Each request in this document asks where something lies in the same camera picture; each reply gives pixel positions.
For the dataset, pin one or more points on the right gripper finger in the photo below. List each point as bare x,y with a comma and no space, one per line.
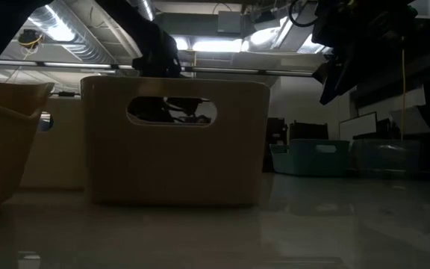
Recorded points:
336,82

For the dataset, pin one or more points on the light grey plastic bin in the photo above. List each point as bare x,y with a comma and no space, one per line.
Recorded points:
174,168

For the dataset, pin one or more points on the white plastic bin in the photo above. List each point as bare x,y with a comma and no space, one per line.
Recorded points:
58,157

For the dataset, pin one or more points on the orange plastic bin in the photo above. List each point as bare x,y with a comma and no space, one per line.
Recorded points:
2,157

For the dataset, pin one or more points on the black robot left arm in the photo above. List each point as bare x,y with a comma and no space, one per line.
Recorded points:
155,45

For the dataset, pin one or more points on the white board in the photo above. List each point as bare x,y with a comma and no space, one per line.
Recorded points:
357,126

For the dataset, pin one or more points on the teal plastic bin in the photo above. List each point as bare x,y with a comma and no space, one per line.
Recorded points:
301,160

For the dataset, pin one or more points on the grey translucent plastic bin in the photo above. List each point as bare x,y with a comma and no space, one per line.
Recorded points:
386,157

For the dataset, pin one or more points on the ceiling light fixture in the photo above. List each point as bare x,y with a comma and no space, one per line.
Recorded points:
218,45

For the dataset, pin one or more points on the grey ceiling box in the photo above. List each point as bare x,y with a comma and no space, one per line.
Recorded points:
230,22

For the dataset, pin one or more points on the horizontal metal rail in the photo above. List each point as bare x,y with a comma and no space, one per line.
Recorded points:
77,65

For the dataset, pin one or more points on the silver ceiling duct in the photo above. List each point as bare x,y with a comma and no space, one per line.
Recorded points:
73,33

